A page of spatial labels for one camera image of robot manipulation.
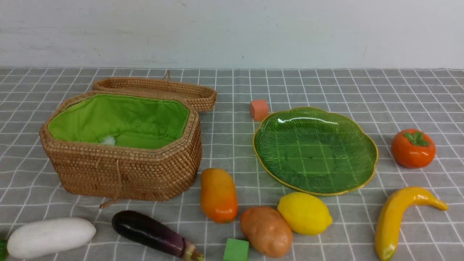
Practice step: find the orange mango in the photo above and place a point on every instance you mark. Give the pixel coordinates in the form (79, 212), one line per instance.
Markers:
(218, 197)

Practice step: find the brown potato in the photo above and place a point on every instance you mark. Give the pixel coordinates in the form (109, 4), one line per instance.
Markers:
(266, 231)

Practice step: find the yellow lemon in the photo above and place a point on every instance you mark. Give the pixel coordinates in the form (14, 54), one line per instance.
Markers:
(304, 213)

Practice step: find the purple eggplant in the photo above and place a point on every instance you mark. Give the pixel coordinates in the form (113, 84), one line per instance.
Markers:
(144, 230)

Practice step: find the orange persimmon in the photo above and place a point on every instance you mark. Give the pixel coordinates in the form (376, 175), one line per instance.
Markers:
(413, 149)

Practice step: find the yellow banana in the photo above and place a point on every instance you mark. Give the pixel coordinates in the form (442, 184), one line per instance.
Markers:
(390, 218)

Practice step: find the white radish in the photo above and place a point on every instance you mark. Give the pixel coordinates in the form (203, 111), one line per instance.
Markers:
(50, 236)

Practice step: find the orange foam cube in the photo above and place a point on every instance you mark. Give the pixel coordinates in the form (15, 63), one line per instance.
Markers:
(259, 109)

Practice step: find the woven wicker basket lid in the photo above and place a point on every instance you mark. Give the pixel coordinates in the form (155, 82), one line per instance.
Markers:
(199, 97)

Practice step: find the green leaf glass plate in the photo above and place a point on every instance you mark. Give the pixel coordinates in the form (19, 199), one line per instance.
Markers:
(315, 151)

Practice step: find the woven wicker basket green lining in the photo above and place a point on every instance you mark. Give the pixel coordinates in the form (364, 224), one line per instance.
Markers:
(124, 145)

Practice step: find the green foam cube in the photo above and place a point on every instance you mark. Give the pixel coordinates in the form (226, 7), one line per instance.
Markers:
(236, 250)

